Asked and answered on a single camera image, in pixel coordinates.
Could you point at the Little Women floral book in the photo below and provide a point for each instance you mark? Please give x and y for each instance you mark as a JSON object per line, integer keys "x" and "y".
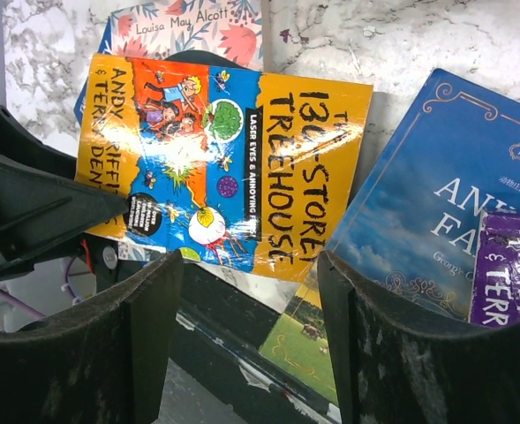
{"x": 229, "y": 29}

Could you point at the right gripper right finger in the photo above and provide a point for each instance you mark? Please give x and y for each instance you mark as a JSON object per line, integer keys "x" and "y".
{"x": 397, "y": 362}

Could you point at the yellow 130-Storey Treehouse book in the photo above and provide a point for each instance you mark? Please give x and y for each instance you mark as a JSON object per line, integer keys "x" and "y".
{"x": 216, "y": 162}

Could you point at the blue Animal Farm book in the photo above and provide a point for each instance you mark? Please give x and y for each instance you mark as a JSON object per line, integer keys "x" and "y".
{"x": 413, "y": 225}

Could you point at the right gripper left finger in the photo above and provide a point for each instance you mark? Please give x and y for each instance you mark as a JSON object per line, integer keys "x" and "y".
{"x": 102, "y": 361}

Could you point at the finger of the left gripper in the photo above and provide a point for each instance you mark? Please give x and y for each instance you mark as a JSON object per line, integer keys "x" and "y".
{"x": 43, "y": 211}

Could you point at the purple 52-Storey Treehouse book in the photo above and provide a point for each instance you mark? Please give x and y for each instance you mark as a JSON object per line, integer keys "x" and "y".
{"x": 495, "y": 295}

